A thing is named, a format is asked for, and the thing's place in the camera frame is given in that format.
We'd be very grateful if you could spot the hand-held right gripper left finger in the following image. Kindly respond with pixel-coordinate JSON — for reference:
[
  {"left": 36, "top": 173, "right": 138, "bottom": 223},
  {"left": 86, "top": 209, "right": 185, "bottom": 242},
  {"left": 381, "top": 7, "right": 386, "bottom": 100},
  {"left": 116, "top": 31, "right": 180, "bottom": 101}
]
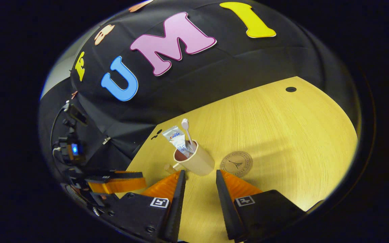
[{"left": 98, "top": 170, "right": 186, "bottom": 243}]

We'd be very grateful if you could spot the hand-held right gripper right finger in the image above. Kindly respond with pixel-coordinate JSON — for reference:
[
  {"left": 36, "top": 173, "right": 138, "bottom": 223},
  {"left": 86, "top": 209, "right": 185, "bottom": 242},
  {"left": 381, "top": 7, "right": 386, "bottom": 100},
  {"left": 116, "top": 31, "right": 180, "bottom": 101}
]
[{"left": 216, "top": 169, "right": 306, "bottom": 242}]

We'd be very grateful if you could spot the round brown coaster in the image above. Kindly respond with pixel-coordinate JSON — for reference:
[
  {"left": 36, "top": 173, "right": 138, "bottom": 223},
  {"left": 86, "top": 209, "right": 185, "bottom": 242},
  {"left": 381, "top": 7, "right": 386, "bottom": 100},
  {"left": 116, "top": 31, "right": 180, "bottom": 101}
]
[{"left": 220, "top": 151, "right": 253, "bottom": 178}]

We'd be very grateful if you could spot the beige cup with handle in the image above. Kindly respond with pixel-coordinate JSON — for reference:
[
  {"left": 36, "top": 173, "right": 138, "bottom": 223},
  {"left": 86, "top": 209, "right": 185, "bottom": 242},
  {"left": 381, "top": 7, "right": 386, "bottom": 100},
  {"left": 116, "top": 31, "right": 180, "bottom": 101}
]
[{"left": 164, "top": 140, "right": 215, "bottom": 177}]

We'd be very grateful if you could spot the white toothpaste tube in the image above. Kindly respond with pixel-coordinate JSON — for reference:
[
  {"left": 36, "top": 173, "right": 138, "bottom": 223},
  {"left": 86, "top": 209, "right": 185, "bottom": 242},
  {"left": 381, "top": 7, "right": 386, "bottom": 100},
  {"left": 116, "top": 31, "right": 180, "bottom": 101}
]
[{"left": 162, "top": 126, "right": 195, "bottom": 158}]

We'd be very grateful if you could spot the white toothbrush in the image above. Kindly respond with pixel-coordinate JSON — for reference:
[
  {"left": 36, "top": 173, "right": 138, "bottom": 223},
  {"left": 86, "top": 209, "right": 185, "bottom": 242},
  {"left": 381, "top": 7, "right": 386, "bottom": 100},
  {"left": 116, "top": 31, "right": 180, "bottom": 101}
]
[{"left": 181, "top": 118, "right": 197, "bottom": 152}]

